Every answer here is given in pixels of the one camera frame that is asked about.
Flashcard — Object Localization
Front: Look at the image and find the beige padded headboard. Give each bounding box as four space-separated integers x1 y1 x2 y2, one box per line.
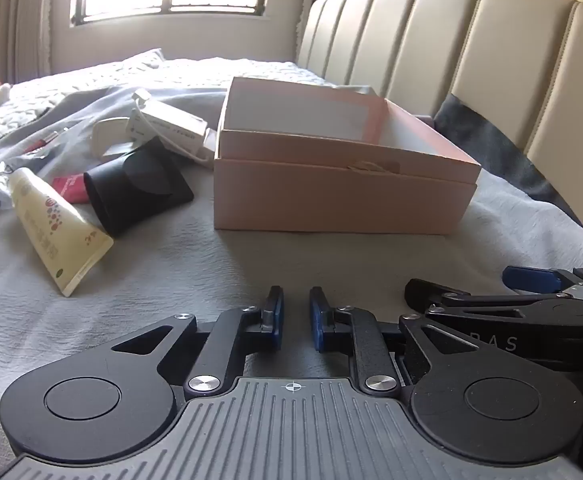
296 0 583 251

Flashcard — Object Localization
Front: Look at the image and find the black pouch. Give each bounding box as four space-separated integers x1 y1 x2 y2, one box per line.
84 139 195 237

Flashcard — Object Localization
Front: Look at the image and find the pink cardboard box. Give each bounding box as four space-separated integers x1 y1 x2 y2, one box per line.
213 76 482 236

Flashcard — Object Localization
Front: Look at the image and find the white quilted mattress cover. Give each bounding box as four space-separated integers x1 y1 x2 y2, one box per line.
0 49 337 161

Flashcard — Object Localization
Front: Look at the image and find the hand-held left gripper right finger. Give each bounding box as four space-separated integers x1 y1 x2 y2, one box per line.
309 286 477 402

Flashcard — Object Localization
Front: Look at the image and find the white charging cable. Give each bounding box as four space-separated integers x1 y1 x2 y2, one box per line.
132 88 218 167

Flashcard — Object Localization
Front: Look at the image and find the dark grey pillow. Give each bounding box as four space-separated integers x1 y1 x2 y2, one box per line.
434 92 583 231

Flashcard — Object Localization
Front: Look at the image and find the white square case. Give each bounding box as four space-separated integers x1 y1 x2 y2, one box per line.
92 116 134 151

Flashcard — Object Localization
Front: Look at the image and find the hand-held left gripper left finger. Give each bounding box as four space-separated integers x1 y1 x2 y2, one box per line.
111 286 285 402

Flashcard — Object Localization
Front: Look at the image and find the grey blanket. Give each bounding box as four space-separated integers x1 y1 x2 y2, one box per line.
0 85 583 461

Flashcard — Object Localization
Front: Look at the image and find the red packet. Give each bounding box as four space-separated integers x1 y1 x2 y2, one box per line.
51 172 90 206

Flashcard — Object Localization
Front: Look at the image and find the cream hand cream tube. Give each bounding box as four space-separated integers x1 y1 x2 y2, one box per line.
8 166 114 297

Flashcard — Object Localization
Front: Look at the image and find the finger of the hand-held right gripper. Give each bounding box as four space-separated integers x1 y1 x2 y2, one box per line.
502 266 583 292
404 277 573 332

